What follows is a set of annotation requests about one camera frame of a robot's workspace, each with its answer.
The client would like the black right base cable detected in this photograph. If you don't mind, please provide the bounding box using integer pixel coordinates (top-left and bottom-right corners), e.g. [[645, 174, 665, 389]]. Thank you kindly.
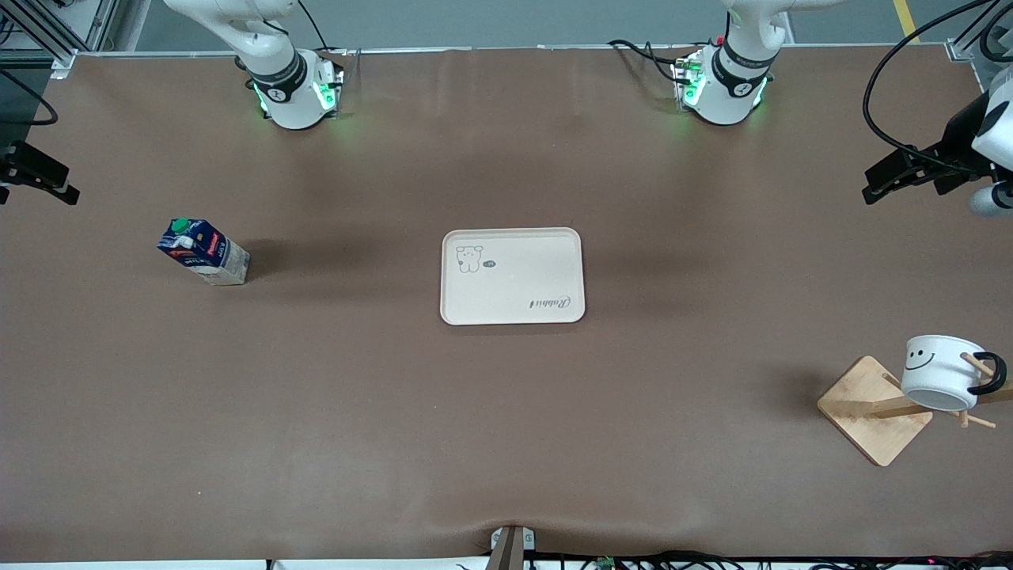
[[297, 0, 349, 56]]

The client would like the black base cable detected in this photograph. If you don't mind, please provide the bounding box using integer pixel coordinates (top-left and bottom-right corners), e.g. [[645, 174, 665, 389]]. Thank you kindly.
[[608, 38, 689, 84], [297, 0, 349, 56]]

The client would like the blue milk carton green cap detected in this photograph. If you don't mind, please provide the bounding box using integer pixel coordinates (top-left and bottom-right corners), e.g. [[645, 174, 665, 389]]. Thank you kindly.
[[157, 218, 251, 287]]

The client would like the thin black looped cable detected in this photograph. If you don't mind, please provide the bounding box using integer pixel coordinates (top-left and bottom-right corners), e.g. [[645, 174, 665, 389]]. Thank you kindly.
[[980, 0, 1013, 64]]

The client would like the cream tray with rabbit print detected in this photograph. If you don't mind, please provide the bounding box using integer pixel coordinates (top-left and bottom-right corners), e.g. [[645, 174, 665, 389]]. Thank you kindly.
[[440, 227, 587, 326]]

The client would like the wooden mug tree stand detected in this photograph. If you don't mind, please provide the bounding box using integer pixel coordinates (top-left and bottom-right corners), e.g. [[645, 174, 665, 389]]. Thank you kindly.
[[818, 352, 1013, 468]]

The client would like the white smiley cup black handle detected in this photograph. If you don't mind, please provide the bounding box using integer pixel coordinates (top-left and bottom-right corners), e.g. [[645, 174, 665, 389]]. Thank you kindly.
[[901, 335, 1007, 412]]

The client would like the metal table edge clamp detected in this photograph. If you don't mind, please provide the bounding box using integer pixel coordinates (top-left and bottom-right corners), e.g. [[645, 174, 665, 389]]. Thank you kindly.
[[489, 525, 537, 570]]

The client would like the black left base cable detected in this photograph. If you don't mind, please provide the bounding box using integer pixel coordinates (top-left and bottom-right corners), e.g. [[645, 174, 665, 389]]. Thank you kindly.
[[608, 38, 689, 84]]

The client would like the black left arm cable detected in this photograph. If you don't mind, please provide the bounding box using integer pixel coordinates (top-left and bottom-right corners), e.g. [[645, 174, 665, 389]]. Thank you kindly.
[[863, 0, 978, 173]]

